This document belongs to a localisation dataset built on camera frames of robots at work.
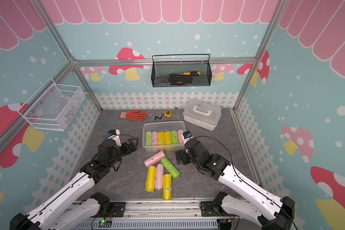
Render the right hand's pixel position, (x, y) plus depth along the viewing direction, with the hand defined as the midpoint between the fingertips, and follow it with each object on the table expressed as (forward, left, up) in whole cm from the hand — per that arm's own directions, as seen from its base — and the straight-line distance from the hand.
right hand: (182, 149), depth 74 cm
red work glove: (+43, +39, -19) cm, 61 cm away
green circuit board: (-30, +41, -22) cm, 55 cm away
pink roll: (+17, +18, -15) cm, 29 cm away
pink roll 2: (+23, +1, -16) cm, 28 cm away
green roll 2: (+18, +5, -15) cm, 24 cm away
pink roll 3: (+3, +17, -16) cm, 24 cm away
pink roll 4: (-9, +14, -17) cm, 23 cm away
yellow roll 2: (+18, +9, -15) cm, 25 cm away
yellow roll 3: (-9, +18, -18) cm, 27 cm away
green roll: (+18, +23, -17) cm, 34 cm away
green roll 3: (-3, +7, -17) cm, 18 cm away
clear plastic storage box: (+31, +14, -19) cm, 39 cm away
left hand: (+6, +27, -2) cm, 28 cm away
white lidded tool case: (+34, -15, -9) cm, 38 cm away
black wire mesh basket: (+51, 0, +16) cm, 53 cm away
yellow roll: (+17, +14, -15) cm, 27 cm away
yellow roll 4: (-14, +9, -16) cm, 23 cm away
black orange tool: (+37, +2, +15) cm, 40 cm away
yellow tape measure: (+43, +10, -18) cm, 48 cm away
